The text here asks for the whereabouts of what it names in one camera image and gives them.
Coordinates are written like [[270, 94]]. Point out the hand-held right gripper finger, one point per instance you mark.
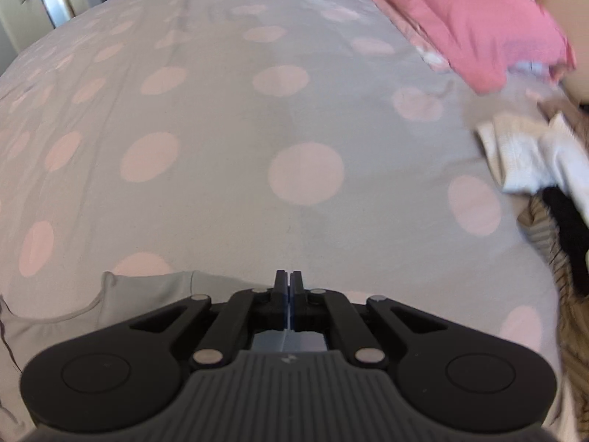
[[285, 306], [294, 306]]

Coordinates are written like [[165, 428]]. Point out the light blue shirt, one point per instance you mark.
[[55, 336]]

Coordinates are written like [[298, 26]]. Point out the polka dot bed sheet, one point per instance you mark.
[[230, 147]]

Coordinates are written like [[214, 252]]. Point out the white ribbed garment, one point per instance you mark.
[[510, 152]]

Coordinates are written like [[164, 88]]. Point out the striped shirt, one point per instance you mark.
[[570, 331]]

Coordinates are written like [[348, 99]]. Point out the black garment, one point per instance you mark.
[[568, 230]]

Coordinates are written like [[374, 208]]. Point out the pink patterned pillow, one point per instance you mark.
[[414, 39]]

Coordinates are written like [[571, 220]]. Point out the white smooth garment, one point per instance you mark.
[[568, 161]]

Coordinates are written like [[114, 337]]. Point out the white printed cloth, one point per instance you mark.
[[529, 66]]

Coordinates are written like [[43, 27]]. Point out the white room door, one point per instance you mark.
[[23, 9]]

